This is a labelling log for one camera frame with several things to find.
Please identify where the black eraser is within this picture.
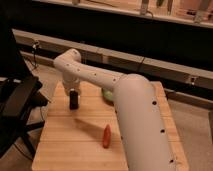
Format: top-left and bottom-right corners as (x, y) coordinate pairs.
(69, 91), (78, 110)

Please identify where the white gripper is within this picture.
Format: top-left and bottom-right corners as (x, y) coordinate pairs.
(62, 74), (80, 94)

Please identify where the black cable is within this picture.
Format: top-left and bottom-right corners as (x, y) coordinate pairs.
(30, 41), (40, 71)

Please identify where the black chair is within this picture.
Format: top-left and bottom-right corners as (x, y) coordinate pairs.
(0, 76), (48, 158)

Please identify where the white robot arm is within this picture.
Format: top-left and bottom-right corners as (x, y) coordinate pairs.
(54, 49), (177, 171)

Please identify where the green bowl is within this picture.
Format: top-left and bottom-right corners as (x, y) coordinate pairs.
(101, 88), (114, 102)

